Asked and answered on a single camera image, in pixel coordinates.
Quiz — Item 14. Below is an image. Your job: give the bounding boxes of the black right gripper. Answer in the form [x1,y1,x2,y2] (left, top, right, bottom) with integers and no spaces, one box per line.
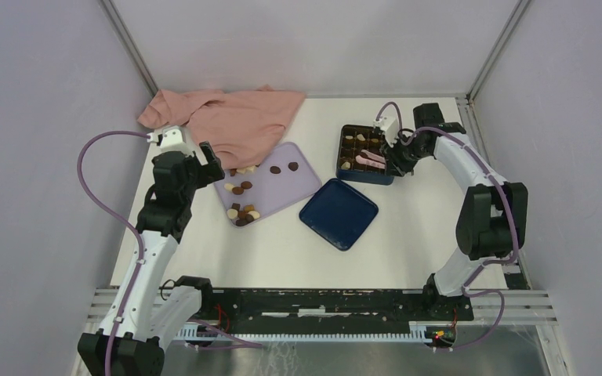
[379,132,430,178]

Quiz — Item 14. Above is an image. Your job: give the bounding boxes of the pink handled metal tongs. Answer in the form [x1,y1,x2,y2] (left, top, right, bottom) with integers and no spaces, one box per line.
[355,150,386,170]

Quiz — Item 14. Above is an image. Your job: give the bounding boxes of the dark blue chocolate box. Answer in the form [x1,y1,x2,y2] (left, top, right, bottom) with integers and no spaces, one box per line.
[335,125,393,186]

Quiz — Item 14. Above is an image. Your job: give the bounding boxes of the lilac plastic tray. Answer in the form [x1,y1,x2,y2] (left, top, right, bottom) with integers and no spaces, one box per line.
[214,142,322,227]

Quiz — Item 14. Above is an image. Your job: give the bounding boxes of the dark blue box lid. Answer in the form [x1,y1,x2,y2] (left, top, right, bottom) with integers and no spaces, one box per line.
[299,178,379,251]

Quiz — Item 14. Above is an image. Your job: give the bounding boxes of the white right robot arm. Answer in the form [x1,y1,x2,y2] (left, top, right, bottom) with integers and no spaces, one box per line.
[373,103,528,320]

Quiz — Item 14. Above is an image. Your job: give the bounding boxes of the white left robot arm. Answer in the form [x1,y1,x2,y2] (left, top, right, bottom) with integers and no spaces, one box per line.
[78,142,225,375]

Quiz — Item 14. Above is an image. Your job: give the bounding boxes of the white heart chocolate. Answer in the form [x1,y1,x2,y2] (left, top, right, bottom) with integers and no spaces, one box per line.
[227,208,239,219]

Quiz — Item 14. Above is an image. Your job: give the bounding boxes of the pink cloth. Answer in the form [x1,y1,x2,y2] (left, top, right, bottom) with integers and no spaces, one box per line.
[137,85,306,169]

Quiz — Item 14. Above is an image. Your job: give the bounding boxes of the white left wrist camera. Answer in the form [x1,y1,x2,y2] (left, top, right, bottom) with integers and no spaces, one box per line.
[147,125,198,156]

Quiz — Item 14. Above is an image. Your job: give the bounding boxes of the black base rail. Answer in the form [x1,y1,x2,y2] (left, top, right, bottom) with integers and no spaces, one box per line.
[193,287,474,336]

